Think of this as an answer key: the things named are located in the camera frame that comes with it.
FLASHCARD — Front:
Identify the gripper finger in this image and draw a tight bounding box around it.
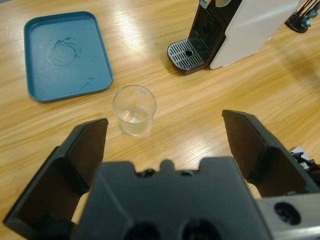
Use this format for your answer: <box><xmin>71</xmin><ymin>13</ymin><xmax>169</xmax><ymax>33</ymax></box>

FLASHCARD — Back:
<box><xmin>3</xmin><ymin>118</ymin><xmax>110</xmax><ymax>240</ymax></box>
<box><xmin>221</xmin><ymin>109</ymin><xmax>320</xmax><ymax>198</ymax></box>

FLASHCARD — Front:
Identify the clear drinking glass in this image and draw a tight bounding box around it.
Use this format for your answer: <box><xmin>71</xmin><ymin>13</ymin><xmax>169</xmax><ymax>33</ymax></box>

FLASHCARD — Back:
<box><xmin>112</xmin><ymin>85</ymin><xmax>158</xmax><ymax>137</ymax></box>

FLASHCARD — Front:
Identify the white capsule coffee machine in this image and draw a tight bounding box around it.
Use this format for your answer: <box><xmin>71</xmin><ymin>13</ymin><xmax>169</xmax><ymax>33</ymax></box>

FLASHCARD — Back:
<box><xmin>166</xmin><ymin>0</ymin><xmax>301</xmax><ymax>76</ymax></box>

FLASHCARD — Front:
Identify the teal plastic tray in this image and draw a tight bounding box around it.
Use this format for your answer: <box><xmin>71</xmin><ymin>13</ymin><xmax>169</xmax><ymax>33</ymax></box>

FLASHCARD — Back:
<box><xmin>23</xmin><ymin>10</ymin><xmax>115</xmax><ymax>104</ymax></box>

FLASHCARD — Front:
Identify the drip tray with metal grille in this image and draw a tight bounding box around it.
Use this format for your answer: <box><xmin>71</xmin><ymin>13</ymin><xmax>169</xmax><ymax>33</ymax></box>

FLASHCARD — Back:
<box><xmin>166</xmin><ymin>38</ymin><xmax>209</xmax><ymax>76</ymax></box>

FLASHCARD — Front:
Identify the black capsule holder with rods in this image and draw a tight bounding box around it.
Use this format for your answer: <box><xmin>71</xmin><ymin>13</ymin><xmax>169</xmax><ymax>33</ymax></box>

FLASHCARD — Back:
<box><xmin>284</xmin><ymin>0</ymin><xmax>320</xmax><ymax>34</ymax></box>

